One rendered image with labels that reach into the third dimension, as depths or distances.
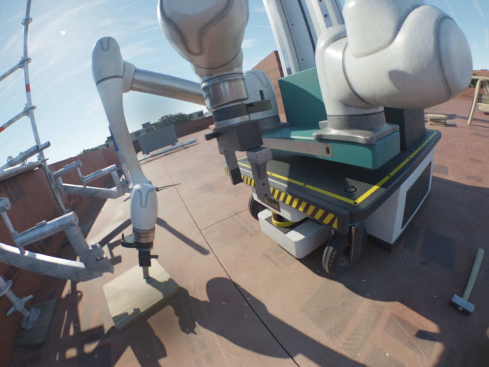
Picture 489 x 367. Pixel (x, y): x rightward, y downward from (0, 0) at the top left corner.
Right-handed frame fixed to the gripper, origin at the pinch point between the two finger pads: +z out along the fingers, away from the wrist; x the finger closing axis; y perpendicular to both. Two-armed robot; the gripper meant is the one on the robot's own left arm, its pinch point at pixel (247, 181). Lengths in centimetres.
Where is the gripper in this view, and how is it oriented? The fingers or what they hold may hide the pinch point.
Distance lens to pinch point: 45.2
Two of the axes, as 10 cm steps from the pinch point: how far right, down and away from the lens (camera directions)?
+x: 4.4, 2.2, -8.7
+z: 2.3, 9.1, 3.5
